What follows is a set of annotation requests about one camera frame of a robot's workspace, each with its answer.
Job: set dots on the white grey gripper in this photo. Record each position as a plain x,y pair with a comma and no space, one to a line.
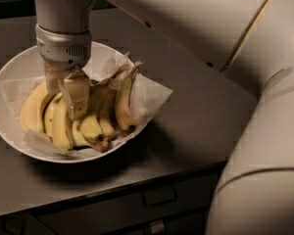
61,49

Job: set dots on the yellow banana with dark tip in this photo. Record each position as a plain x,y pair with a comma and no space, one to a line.
89,125

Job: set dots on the long yellow banana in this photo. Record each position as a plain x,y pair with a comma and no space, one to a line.
62,135

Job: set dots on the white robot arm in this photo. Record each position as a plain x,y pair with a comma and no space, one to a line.
251,42

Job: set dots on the large white bowl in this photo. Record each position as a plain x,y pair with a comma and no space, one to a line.
17,78

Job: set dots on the small yellow inner banana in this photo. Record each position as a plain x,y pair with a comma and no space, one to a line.
104,116

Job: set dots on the white paper liner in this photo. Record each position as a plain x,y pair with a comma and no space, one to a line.
147,98

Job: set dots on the middle drawer handle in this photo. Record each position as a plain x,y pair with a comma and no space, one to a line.
158,196

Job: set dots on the left drawer handle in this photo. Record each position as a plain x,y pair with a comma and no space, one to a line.
12,226

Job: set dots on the lower drawer handle with label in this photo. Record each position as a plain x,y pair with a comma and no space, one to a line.
157,227

